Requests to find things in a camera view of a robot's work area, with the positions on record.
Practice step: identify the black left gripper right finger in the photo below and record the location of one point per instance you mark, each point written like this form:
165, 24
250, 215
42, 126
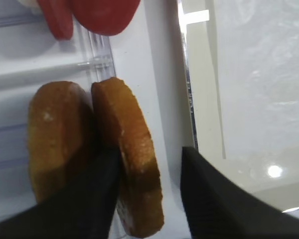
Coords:
216, 208

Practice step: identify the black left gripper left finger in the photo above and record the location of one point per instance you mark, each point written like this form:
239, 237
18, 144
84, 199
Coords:
82, 210

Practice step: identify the red tomato slice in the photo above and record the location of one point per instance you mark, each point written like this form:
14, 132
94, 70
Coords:
104, 17
58, 16

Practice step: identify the red tomato slice left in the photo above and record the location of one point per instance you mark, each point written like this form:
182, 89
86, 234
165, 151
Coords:
58, 16

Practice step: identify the bread bun slice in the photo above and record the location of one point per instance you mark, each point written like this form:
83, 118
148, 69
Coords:
60, 128
122, 124

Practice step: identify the cream rectangular metal tray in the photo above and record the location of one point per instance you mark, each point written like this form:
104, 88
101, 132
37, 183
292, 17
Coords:
272, 178

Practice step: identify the red tomato slice right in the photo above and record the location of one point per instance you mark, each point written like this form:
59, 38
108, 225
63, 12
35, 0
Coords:
104, 17

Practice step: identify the white paper tray liner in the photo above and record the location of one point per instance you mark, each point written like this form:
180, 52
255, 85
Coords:
258, 75

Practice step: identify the clear acrylic left rack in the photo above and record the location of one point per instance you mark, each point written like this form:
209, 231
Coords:
147, 55

